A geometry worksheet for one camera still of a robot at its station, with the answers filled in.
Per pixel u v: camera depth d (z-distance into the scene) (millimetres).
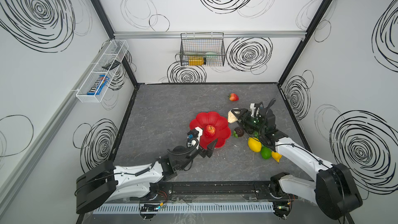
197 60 885
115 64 807
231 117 787
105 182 426
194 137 606
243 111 749
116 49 929
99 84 720
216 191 754
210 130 881
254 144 811
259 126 651
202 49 991
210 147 642
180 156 558
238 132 889
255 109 713
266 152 809
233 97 1082
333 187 403
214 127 907
